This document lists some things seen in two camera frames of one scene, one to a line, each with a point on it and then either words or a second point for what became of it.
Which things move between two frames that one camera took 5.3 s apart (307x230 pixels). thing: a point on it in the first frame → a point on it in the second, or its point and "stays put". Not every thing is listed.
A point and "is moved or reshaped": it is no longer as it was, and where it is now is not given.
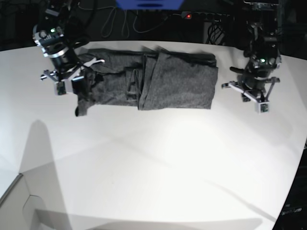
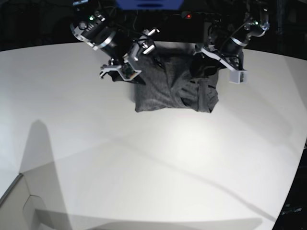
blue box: [149, 5] stays put
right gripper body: [254, 80] → [233, 61]
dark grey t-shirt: [149, 78] is moved or reshaped
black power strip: [206, 16] stays put
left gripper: [65, 63] → [127, 70]
